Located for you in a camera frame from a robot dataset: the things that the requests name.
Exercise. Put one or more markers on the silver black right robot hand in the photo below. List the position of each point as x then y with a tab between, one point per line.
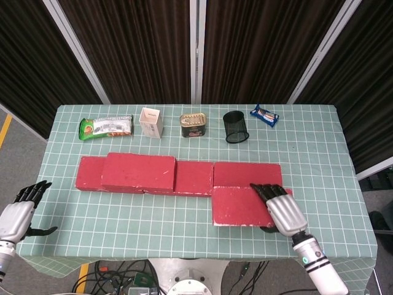
285	215

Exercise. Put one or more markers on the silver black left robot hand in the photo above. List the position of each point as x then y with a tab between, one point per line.
15	218

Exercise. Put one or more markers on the red brick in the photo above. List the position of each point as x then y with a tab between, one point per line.
138	172
193	178
89	172
245	173
236	206

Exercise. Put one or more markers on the black mesh pen cup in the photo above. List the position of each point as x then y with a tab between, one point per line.
236	130

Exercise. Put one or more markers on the blue cookie packet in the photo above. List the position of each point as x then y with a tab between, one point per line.
265	116

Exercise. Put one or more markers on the black gold luncheon meat can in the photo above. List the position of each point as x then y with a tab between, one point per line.
192	127

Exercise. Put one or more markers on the green white snack bag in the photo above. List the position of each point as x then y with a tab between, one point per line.
107	126

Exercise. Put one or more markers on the green checked tablecloth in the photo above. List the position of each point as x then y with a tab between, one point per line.
153	224

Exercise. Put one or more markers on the green circuit board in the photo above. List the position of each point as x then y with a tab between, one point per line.
142	280

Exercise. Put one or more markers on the dark brown partition panel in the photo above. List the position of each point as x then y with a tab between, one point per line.
261	49
27	61
365	92
135	49

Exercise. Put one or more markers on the white open carton box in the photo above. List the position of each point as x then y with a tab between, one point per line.
152	127

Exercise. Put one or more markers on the white partition frame rail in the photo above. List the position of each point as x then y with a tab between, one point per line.
21	120
376	169

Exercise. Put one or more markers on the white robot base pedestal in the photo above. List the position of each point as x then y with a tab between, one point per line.
187	276

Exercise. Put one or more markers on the white partition frame post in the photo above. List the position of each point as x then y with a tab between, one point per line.
325	49
196	46
76	52

